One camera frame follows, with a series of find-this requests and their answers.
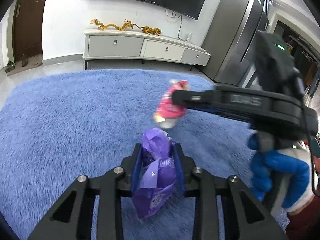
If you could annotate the dark brown door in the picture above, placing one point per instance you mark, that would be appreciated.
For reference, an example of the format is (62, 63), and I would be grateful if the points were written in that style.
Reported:
(27, 30)

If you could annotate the small purple bag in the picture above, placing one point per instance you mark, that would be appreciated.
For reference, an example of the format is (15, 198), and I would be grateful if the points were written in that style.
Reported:
(155, 180)

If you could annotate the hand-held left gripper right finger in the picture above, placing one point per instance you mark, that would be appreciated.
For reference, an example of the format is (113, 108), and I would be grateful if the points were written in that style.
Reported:
(178, 165)

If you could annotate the golden dragon figurine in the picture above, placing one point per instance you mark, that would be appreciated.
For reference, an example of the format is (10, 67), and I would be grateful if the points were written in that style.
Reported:
(112, 26)

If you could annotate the grey refrigerator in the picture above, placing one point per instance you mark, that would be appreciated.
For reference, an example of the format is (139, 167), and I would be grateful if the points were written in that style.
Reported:
(230, 42)

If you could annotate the blue fluffy blanket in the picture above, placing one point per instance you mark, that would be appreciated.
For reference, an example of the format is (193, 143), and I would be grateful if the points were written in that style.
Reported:
(75, 130)

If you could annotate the pink snack wrapper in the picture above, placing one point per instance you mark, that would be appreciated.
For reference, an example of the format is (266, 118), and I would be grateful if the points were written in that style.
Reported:
(170, 110)

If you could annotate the hanging clothes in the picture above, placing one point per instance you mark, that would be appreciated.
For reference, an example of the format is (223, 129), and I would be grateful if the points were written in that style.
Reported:
(310, 75)

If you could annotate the white power strip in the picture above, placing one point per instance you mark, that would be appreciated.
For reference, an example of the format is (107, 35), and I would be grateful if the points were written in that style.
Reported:
(189, 36)

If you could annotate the golden tiger figurine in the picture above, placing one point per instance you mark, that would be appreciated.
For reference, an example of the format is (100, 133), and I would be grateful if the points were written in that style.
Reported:
(151, 30)

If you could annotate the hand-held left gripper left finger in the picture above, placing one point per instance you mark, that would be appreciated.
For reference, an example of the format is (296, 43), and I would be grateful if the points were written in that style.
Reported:
(137, 165)

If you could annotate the person's right forearm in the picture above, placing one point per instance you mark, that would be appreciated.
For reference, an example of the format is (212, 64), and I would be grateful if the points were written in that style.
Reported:
(305, 225)

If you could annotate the white television cabinet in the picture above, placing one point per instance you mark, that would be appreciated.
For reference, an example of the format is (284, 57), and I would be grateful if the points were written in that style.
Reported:
(162, 48)

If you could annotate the dark shoes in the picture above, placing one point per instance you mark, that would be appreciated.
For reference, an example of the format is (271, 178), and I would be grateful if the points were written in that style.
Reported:
(10, 66)

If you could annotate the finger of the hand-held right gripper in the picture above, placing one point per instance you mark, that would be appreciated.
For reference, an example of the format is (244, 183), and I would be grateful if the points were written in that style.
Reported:
(195, 98)

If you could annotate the person's right hand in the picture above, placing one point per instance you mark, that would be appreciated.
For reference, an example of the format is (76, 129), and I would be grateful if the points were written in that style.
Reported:
(290, 165)

